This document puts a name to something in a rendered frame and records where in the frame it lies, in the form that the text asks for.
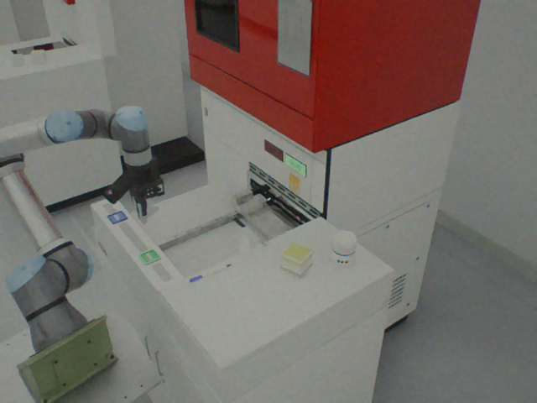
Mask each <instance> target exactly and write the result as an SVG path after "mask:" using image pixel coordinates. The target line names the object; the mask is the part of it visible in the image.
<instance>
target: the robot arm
mask: <svg viewBox="0 0 537 403"><path fill-rule="evenodd" d="M85 139H108V140H113V141H120V142H121V146H122V150H123V158H124V162H125V164H126V167H127V169H126V170H125V171H124V172H123V173H122V174H121V175H120V176H119V177H118V178H117V179H116V180H115V181H114V182H113V183H112V184H111V185H110V186H109V187H108V188H107V189H106V190H105V191H104V192H103V195H104V197H105V198H106V199H107V200H108V202H110V203H111V204H112V205H115V204H116V203H117V201H118V200H119V199H120V198H121V197H122V196H123V195H124V194H125V193H126V192H127V191H128V190H130V195H131V197H132V200H133V206H134V208H135V211H136V213H137V215H138V219H139V220H140V221H141V222H142V223H143V224H146V222H147V219H148V217H150V216H152V215H154V214H155V213H156V212H157V211H158V210H159V207H158V206H154V201H153V200H149V199H147V198H150V197H151V198H152V197H154V196H162V195H163V194H165V191H164V184H163V180H162V179H161V178H160V176H159V163H158V159H157V158H155V157H154V156H153V155H152V154H151V149H150V145H149V133H148V123H147V121H146V117H145V113H144V110H143V109H142V108H141V107H136V106H131V107H130V106H128V107H122V108H120V109H118V110H117V112H116V113H110V112H105V111H100V110H97V109H85V110H83V111H71V110H59V111H54V112H52V113H51V114H50V115H49V116H45V117H42V118H36V119H33V121H29V122H26V123H20V124H16V125H13V126H10V127H6V128H0V192H1V193H2V195H3V197H4V200H5V202H6V203H7V204H8V206H9V208H10V210H11V211H12V213H13V215H14V216H15V217H16V218H17V219H18V221H19V223H20V225H21V226H22V228H23V230H24V231H25V232H26V234H27V236H28V237H29V241H30V242H31V244H32V245H33V246H34V249H35V250H36V252H37V256H36V257H35V258H33V259H31V260H30V261H29V262H27V263H25V264H23V265H21V266H20V267H18V268H17V269H15V270H14V271H12V272H11V273H9V274H8V275H7V276H6V278H4V279H5V283H6V285H7V287H8V289H9V293H11V294H12V296H13V299H14V300H15V301H16V303H17V305H18V307H19V309H20V311H21V312H22V313H23V316H24V318H25V319H26V322H27V323H28V325H29V331H30V336H31V341H32V346H33V349H34V351H35V352H36V353H37V352H38V351H39V350H41V349H43V348H45V347H47V346H49V345H50V344H52V343H54V342H55V341H58V340H59V339H61V338H63V337H65V336H66V335H68V334H70V333H72V332H74V331H75V330H76V329H78V328H80V327H82V326H84V325H85V324H87V323H88V321H87V319H86V317H85V316H84V315H82V314H81V313H80V312H79V311H78V310H77V308H75V307H74V306H73V305H72V304H71V303H69V302H68V300H67V298H66V296H65V294H67V293H69V292H71V291H73V290H78V289H80V288H81V287H82V286H83V285H85V284H87V283H88V282H89V281H90V279H91V277H92V275H93V271H94V264H93V260H92V257H91V256H90V254H89V253H88V252H87V251H86V250H84V249H79V248H76V247H75V245H74V244H73V243H72V241H71V240H69V239H65V238H63V235H62V234H61V232H60V230H59V229H58V227H57V226H56V224H55V222H54V220H53V219H52V217H51V216H50V214H49V212H48V211H47V209H46V208H45V206H44V204H43V202H42V200H41V199H40V197H39V195H38V193H37V192H36V190H35V189H34V187H33V185H32V184H31V182H30V180H29V178H28V177H27V176H26V174H25V173H24V169H25V167H26V164H25V163H24V160H25V156H26V155H25V154H24V153H25V152H27V151H31V150H35V149H41V148H44V147H48V146H52V145H56V144H63V143H66V142H70V141H75V140H85ZM157 180H158V181H157ZM161 184H162V189H163V191H161V188H160V187H159V186H158V185H161ZM158 191H160V192H158Z"/></svg>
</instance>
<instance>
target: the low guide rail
mask: <svg viewBox="0 0 537 403"><path fill-rule="evenodd" d="M232 216H234V217H236V218H237V219H238V218H241V217H243V216H242V215H241V214H240V213H239V212H238V211H234V212H230V213H228V214H227V215H223V216H221V217H218V218H215V219H213V220H210V221H209V222H205V223H202V224H201V225H199V226H195V227H193V228H190V229H187V230H185V232H183V233H179V234H177V235H175V236H173V237H171V238H167V239H164V240H162V241H159V242H157V243H156V244H157V245H158V246H159V248H160V249H161V250H165V249H168V248H170V247H173V246H175V245H177V244H179V243H183V242H184V241H187V240H189V239H191V238H194V237H198V236H200V235H202V234H204V233H208V232H210V231H211V230H212V229H214V228H218V227H220V226H221V225H224V224H227V223H230V222H232V221H233V220H232Z"/></svg>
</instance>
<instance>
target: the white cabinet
mask: <svg viewBox="0 0 537 403"><path fill-rule="evenodd" d="M93 232H94V236H95V240H96V246H97V250H98V253H99V257H100V261H101V265H102V272H103V275H104V279H105V282H106V287H107V293H108V296H109V300H110V304H111V308H112V312H113V313H115V314H117V315H119V316H121V317H124V318H125V319H126V320H127V321H128V322H129V323H130V324H131V325H132V326H133V327H134V328H135V329H136V331H137V333H138V336H139V338H140V340H141V342H142V344H143V346H144V348H145V350H146V352H147V354H148V356H149V357H150V359H151V361H152V363H153V365H154V367H155V369H156V371H157V374H158V376H159V378H160V380H161V384H160V385H158V386H156V387H155V388H154V389H152V390H151V391H150V392H149V393H148V395H149V397H150V399H151V400H152V402H153V403H223V402H222V401H221V399H220V398H219V397H218V395H217V394H216V392H215V391H214V390H212V388H211V387H210V386H209V385H208V383H207V382H206V380H205V379H204V378H203V376H202V375H201V373H200V372H199V371H198V369H197V368H196V367H195V365H194V364H193V362H192V361H191V359H190V358H189V356H188V355H187V354H186V353H185V352H184V351H183V349H182V348H181V347H180V345H179V344H178V343H177V342H176V341H175V339H174V337H173V336H172V335H171V333H170V332H169V330H168V328H167V327H166V326H165V325H164V324H163V323H162V322H161V321H160V320H159V318H158V317H157V315H155V314H154V312H153V311H152V310H151V308H150V307H149V305H148V304H147V303H146V301H145V300H144V298H143V297H142V295H141V294H140V293H139V291H138V290H137V288H136V287H135V286H134V284H133V282H132V281H131V280H130V279H129V278H128V276H127V275H126V274H124V272H123V271H122V269H121V268H120V265H119V264H118V263H117V261H116V260H115V259H114V258H113V257H112V255H111V254H110V252H109V251H108V249H107V248H106V246H105V245H104V244H103V242H102V241H101V240H100V239H99V237H98V236H97V235H96V232H95V231H94V229H93ZM387 312H388V304H387V305H386V306H384V307H382V308H380V309H379V310H377V311H375V312H374V313H373V314H371V315H369V316H368V317H365V318H363V319H362V320H361V321H359V322H357V324H355V325H354V326H352V327H350V328H348V329H347V330H346V331H344V332H342V333H340V334H339V335H337V336H335V337H333V338H332V339H330V340H328V341H327V342H325V343H323V344H322V345H321V346H319V347H317V348H315V349H313V350H312V351H310V352H309V353H306V354H305V355H303V356H301V358H300V359H298V360H296V361H294V362H293V363H292V364H290V365H288V366H287V367H285V368H283V369H281V370H280V371H279V372H276V373H275V374H272V375H271V376H269V377H268V378H267V379H265V380H263V381H261V382H260V383H258V384H257V385H255V386H254V387H252V388H250V389H249V390H247V391H244V392H242V393H241V394H240V395H238V396H236V397H235V398H233V399H231V400H230V401H228V402H227V403H371V400H372V395H373V391H374V386H375V381H376V376H377V372H378V361H379V357H380V352H381V347H382V341H383V333H384V328H385V322H386V317H387Z"/></svg>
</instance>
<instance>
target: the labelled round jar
mask: <svg viewBox="0 0 537 403"><path fill-rule="evenodd" d="M355 246H356V236H355V235H354V234H353V233H351V232H348V231H339V232H337V233H335V234H334V237H333V246H332V255H331V262H332V263H333V264H334V265H335V266H337V267H339V268H348V267H350V266H352V265H353V262H354V254H355Z"/></svg>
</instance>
